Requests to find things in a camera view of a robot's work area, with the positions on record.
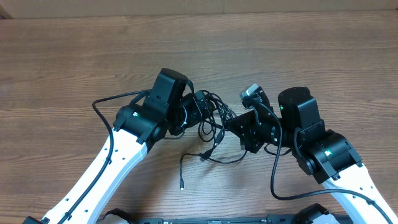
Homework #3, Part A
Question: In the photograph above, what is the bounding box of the black usb cable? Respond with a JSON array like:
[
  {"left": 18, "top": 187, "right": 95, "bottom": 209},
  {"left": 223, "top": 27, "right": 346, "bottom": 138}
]
[{"left": 178, "top": 90, "right": 249, "bottom": 191}]

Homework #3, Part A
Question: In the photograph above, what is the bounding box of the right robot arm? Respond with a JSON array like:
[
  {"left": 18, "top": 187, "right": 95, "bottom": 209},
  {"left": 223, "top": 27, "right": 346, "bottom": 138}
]
[{"left": 226, "top": 85, "right": 397, "bottom": 223}]

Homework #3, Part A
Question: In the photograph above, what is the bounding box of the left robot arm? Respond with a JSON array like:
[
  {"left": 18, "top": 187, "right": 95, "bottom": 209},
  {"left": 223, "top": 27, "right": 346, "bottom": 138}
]
[{"left": 25, "top": 68, "right": 215, "bottom": 223}]

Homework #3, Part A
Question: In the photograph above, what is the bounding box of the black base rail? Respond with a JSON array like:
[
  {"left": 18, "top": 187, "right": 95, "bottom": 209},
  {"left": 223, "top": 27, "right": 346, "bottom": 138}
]
[{"left": 133, "top": 215, "right": 294, "bottom": 224}]

